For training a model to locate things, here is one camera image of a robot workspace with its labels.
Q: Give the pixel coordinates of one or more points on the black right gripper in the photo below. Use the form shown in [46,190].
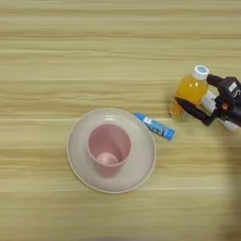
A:
[232,113]

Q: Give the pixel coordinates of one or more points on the white rectangular remote device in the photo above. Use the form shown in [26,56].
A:
[208,102]

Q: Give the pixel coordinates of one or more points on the orange juice bottle white cap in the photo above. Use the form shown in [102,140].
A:
[189,89]

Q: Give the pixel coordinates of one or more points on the blue tube with white print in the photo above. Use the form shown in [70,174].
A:
[155,126]

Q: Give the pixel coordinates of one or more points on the black box with white label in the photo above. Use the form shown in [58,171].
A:
[230,89]

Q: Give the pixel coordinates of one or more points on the beige round plate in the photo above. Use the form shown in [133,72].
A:
[141,163]

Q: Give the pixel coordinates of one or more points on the pink plastic cup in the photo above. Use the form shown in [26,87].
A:
[108,141]

